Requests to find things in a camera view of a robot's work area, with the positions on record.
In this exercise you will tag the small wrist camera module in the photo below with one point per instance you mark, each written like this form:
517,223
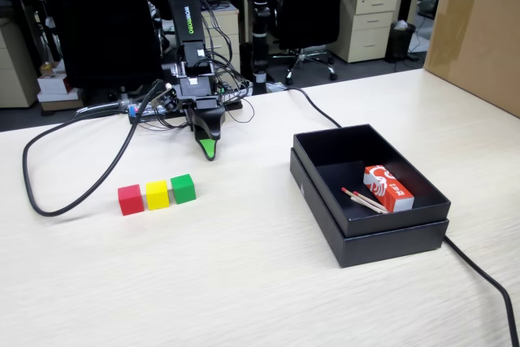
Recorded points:
166,101

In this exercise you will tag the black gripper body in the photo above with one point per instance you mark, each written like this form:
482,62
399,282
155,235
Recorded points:
203,103

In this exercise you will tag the black open box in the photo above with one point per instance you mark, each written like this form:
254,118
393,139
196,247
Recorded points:
390,247

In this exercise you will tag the red wooden cube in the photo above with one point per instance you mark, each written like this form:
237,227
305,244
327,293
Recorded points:
131,200

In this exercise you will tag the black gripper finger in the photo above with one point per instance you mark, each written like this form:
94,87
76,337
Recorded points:
208,150
209,121

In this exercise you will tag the black cardboard box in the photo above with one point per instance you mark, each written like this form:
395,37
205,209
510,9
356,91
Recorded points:
398,221

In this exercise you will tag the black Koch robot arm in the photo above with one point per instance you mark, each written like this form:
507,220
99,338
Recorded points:
189,18

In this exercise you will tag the black swivel chair chrome base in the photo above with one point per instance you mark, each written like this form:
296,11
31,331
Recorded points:
313,5

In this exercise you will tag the yellow wooden cube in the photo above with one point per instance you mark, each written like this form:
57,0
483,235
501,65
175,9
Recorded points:
157,196

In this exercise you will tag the flat brown box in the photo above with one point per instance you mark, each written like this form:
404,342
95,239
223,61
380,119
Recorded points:
61,105

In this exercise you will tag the thick black pole stand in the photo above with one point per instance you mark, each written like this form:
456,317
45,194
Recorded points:
260,18

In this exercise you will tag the beige three-drawer cabinet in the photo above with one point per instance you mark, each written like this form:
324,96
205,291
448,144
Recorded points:
365,22

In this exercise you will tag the large brown cardboard box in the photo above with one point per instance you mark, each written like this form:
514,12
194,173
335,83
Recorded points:
475,38

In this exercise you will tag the small white cardboard box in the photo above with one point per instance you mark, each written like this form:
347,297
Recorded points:
50,83

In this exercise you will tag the black trash bin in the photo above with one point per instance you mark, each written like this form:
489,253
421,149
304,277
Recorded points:
400,44

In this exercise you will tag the large black office chair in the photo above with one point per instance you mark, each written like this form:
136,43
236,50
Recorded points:
101,18

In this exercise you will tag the green wooden cube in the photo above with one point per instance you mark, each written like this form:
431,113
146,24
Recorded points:
183,189

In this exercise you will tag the beige drawer cabinet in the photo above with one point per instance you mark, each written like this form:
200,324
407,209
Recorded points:
227,26

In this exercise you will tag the thin black stand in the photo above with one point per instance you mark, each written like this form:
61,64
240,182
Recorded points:
240,5

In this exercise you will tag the red and white matchbox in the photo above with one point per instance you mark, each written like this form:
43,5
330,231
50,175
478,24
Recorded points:
388,190

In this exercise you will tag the beige side cabinet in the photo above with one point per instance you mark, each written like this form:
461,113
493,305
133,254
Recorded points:
16,70

